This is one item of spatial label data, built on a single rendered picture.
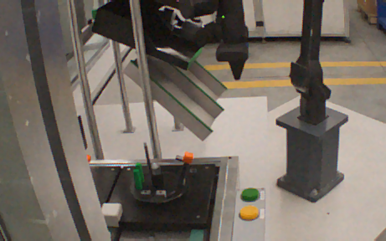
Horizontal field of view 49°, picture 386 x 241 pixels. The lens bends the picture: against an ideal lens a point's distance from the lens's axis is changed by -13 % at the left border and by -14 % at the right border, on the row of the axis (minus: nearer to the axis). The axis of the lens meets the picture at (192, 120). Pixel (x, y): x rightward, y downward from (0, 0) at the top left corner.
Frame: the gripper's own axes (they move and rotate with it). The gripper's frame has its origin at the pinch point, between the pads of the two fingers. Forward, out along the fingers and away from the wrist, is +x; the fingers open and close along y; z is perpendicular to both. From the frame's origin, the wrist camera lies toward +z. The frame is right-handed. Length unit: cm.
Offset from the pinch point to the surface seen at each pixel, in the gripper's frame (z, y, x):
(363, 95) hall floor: -91, -255, 125
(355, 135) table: -36, -37, 40
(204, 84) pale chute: 13, -43, 22
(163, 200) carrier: 17.2, 11.2, 26.4
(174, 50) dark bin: 17.1, -23.4, 3.8
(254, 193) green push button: -2.5, 7.1, 28.2
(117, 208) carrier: 27.3, 14.7, 26.3
